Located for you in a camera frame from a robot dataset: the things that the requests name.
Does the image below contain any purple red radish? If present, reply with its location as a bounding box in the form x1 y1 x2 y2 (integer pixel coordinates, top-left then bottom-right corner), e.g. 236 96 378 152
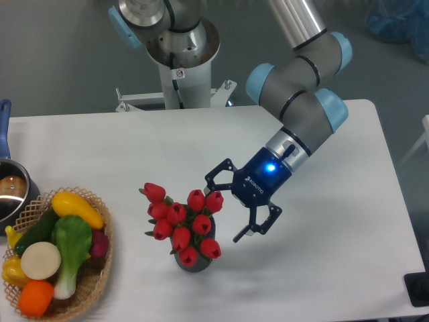
89 230 109 258

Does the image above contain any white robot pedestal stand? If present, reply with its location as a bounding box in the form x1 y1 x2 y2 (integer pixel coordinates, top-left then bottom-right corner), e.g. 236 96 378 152
116 17 237 111

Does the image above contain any white furniture frame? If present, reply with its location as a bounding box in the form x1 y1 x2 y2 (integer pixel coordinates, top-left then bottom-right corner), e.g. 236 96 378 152
399 115 428 166

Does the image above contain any black device at table edge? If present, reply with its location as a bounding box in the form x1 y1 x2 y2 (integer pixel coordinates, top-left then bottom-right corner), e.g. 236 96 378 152
404 272 428 307

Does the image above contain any yellow banana tip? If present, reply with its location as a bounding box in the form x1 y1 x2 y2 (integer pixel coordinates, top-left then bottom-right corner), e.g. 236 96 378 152
5 225 23 249

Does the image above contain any blue handled saucepan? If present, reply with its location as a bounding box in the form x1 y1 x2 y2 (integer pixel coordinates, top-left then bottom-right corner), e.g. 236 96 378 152
1 99 40 237

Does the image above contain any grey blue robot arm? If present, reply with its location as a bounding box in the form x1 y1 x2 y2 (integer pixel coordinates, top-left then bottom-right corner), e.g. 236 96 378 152
109 1 353 235

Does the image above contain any green bok choy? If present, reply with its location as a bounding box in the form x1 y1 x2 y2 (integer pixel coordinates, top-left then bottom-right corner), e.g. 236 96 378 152
51 215 92 300

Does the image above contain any woven wicker basket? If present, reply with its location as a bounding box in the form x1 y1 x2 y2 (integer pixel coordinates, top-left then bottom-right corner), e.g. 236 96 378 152
1 187 114 321

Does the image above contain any orange fruit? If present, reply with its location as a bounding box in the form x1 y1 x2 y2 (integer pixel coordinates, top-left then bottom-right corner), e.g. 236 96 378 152
17 280 54 317

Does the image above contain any dark grey ribbed vase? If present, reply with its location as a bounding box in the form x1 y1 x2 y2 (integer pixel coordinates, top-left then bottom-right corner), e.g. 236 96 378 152
174 217 216 273

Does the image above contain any green cucumber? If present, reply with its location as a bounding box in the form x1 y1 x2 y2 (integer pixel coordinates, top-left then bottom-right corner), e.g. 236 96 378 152
14 208 60 256

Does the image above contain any yellow bell pepper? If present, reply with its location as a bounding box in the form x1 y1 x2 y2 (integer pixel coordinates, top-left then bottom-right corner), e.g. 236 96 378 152
1 255 31 288

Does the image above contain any blue plastic bag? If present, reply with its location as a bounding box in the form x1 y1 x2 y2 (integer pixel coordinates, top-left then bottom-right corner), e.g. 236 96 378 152
365 0 428 63

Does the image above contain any red tulip bouquet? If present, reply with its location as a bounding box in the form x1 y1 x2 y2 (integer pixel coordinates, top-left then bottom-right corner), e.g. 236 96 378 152
139 182 224 266

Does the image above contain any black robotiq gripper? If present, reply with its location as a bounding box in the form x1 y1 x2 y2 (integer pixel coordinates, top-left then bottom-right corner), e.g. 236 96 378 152
204 148 292 244

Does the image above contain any yellow squash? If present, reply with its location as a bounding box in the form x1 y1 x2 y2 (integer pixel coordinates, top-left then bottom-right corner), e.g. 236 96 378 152
51 191 105 229

